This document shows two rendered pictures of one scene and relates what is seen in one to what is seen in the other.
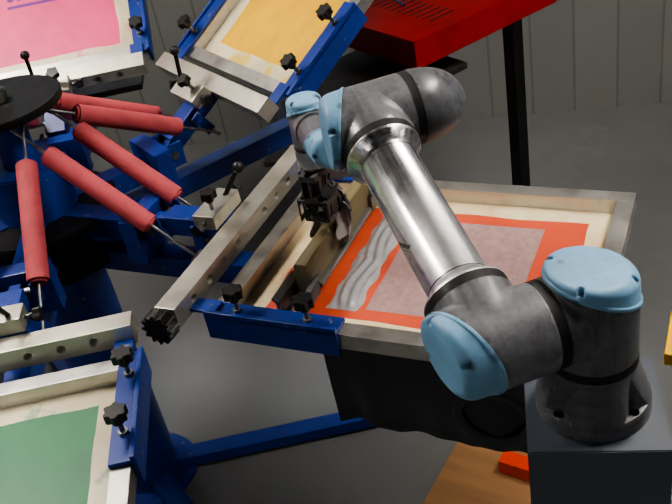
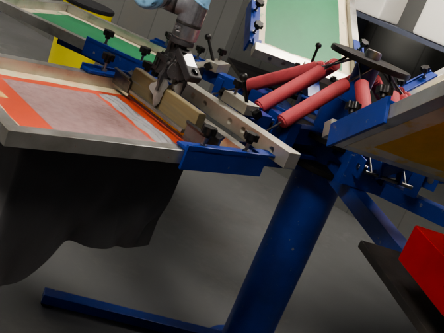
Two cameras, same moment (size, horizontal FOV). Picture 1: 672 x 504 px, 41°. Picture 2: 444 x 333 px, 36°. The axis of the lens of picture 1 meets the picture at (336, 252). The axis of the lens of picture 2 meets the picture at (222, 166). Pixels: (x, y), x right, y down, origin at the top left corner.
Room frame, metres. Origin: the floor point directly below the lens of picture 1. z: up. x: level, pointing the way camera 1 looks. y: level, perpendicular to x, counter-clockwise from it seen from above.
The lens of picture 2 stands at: (2.43, -1.87, 1.50)
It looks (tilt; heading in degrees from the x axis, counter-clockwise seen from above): 17 degrees down; 105
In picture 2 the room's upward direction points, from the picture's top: 22 degrees clockwise
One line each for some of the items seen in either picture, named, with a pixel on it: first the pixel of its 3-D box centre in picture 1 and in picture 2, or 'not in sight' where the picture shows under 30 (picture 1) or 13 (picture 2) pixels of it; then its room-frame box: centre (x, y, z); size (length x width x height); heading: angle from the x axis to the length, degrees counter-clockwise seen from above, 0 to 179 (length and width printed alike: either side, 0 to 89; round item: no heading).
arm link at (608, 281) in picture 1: (586, 307); not in sight; (0.85, -0.29, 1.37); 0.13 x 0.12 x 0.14; 102
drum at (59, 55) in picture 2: not in sight; (77, 41); (-0.54, 3.20, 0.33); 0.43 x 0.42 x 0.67; 166
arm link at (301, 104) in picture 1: (307, 121); (193, 6); (1.65, 0.00, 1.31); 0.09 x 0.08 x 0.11; 12
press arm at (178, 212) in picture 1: (201, 222); (246, 117); (1.84, 0.30, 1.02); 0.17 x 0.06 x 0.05; 61
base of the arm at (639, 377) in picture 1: (592, 374); not in sight; (0.85, -0.30, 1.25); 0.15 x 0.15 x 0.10
